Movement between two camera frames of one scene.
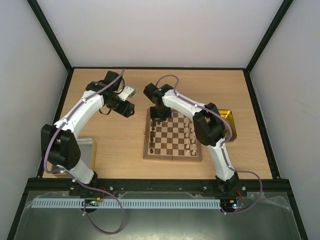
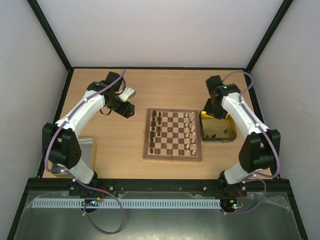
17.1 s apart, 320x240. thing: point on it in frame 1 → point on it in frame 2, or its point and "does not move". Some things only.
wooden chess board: (175, 139) does not move
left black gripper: (126, 110) does not move
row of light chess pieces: (190, 143) does not move
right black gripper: (160, 117) → (215, 111)
